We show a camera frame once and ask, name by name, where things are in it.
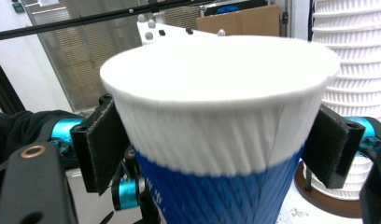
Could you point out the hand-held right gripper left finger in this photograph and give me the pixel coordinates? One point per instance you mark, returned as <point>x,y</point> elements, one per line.
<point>101,140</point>

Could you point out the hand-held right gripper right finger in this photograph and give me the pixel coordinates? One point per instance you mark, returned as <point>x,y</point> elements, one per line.
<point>331,146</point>

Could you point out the stack of white ribbed cups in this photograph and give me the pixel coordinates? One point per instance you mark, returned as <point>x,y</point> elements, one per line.
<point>356,62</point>

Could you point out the white and blue ribbed cup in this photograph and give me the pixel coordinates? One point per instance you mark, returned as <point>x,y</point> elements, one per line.
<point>210,124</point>

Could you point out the brown cardboard box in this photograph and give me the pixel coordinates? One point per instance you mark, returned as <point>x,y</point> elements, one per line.
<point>241,21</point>

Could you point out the grey window blind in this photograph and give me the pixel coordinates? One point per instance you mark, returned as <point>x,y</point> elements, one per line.
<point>86,62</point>

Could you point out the black metal bar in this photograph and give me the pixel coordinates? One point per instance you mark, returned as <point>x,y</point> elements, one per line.
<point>70,22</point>

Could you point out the black metal stand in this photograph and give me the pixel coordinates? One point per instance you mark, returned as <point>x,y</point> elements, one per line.
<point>5,90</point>

